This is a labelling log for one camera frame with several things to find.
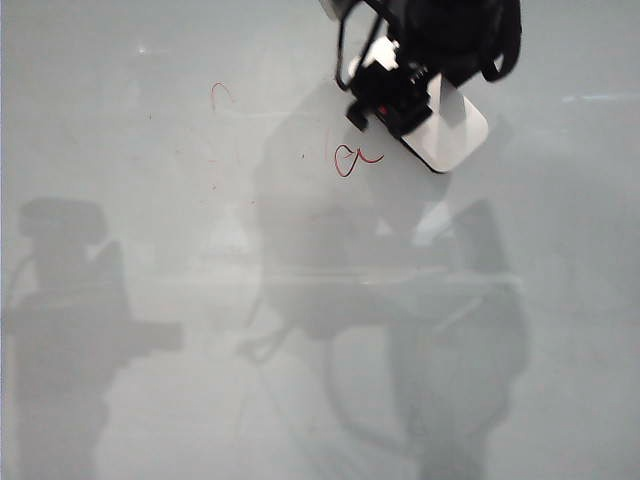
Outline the white whiteboard eraser black felt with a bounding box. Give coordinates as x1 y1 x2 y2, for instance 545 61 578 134
399 73 490 175

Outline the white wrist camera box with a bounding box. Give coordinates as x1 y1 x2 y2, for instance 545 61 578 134
348 36 402 77

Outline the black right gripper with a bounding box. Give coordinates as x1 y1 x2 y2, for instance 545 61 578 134
345 62 433 140

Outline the white glossy whiteboard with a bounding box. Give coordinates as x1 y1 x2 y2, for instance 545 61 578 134
2 0 640 480

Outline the thin black cable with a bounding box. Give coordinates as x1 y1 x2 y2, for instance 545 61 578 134
353 12 389 81
333 4 357 93

